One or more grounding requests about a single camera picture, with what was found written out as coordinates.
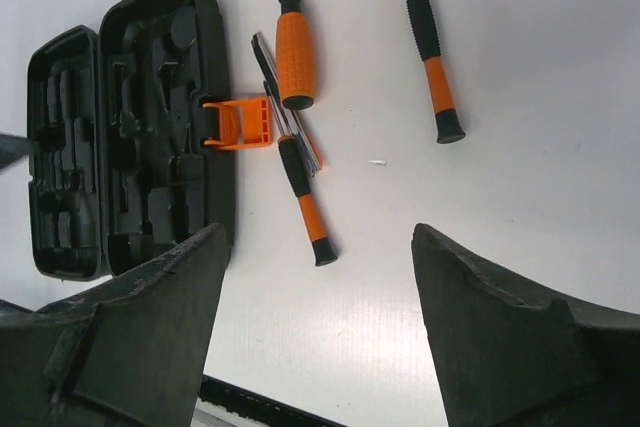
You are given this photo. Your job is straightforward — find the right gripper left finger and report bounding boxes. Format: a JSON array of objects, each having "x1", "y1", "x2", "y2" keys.
[{"x1": 1, "y1": 224, "x2": 229, "y2": 426}]

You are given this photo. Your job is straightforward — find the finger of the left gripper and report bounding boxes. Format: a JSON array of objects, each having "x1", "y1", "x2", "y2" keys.
[{"x1": 0, "y1": 133, "x2": 38, "y2": 170}]

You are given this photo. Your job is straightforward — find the small orange black precision screwdriver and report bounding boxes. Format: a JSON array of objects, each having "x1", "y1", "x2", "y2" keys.
[{"x1": 406, "y1": 0, "x2": 466, "y2": 144}]

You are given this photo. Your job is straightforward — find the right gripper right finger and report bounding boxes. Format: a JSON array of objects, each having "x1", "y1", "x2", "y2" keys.
[{"x1": 411, "y1": 224, "x2": 639, "y2": 426}]

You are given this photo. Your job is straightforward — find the black plastic tool case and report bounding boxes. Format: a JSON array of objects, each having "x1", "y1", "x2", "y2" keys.
[{"x1": 25, "y1": 0, "x2": 277, "y2": 282}]

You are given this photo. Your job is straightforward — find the orange grip bit screwdriver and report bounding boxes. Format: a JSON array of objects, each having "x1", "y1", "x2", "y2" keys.
[{"x1": 276, "y1": 0, "x2": 316, "y2": 111}]

